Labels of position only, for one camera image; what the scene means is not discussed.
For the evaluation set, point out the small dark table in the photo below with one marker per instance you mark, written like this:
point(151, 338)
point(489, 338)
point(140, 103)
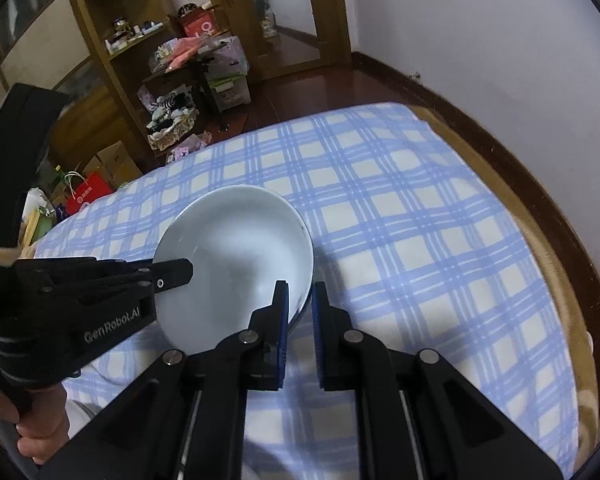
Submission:
point(202, 85)

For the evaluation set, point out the red patterned bowl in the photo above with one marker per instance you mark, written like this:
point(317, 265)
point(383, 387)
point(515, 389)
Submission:
point(240, 260)

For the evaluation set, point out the red paper bag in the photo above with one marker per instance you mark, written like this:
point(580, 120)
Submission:
point(90, 192)

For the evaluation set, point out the white cardboard box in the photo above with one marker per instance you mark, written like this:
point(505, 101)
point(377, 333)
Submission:
point(230, 90)

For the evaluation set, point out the brown cardboard box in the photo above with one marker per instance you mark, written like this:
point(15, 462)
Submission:
point(120, 165)

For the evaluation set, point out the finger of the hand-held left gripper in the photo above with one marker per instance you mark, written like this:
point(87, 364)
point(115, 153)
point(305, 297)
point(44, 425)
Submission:
point(172, 275)

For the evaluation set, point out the red box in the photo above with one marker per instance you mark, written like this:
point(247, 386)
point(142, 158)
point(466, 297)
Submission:
point(200, 25)

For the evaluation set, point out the person's left hand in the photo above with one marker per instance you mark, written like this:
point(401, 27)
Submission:
point(45, 425)

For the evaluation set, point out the pink patterned packet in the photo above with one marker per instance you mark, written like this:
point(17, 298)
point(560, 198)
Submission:
point(187, 147)

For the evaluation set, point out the blue plaid cloth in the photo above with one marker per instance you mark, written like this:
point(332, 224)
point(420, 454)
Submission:
point(405, 210)

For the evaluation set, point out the wooden corner shelf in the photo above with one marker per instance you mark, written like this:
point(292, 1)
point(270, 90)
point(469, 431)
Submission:
point(125, 52)

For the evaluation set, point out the wooden door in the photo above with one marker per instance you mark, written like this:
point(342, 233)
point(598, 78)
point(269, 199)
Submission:
point(330, 20)

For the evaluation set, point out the wicker basket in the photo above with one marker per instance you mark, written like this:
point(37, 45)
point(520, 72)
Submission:
point(172, 132)

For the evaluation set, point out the green bottle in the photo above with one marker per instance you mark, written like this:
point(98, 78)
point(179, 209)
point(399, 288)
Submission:
point(59, 176)

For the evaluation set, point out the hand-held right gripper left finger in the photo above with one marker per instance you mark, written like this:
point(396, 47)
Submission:
point(281, 330)

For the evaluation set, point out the wooden wardrobe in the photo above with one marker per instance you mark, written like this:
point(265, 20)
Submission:
point(95, 110)

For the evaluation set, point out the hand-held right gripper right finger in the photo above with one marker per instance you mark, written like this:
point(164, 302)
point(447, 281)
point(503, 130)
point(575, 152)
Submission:
point(320, 335)

